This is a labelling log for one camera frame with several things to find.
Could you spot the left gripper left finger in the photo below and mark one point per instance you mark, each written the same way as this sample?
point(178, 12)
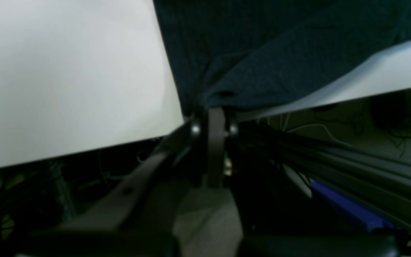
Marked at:
point(136, 218)

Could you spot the black aluminium frame rail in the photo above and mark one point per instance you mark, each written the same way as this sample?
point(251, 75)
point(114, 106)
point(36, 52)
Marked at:
point(379, 182)

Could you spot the blue panel overhead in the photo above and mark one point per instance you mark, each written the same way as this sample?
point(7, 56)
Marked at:
point(352, 211)

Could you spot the black long-sleeve t-shirt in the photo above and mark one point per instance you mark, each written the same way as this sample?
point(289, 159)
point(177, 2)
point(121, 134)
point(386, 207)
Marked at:
point(250, 54)

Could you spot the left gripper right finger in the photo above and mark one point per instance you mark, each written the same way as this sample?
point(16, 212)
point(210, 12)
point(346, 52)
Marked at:
point(277, 218)

